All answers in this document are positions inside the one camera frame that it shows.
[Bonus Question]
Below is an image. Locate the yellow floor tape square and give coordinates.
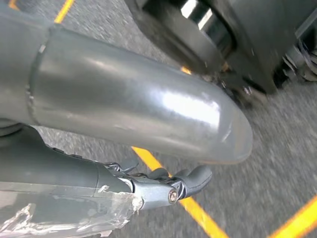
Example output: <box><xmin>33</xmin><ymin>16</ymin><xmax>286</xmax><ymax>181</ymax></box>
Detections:
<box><xmin>131</xmin><ymin>146</ymin><xmax>317</xmax><ymax>238</ymax></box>

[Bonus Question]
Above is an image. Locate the dark robot body shell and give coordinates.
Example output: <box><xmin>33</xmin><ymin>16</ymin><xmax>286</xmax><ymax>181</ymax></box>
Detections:
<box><xmin>124</xmin><ymin>0</ymin><xmax>317</xmax><ymax>109</ymax></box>

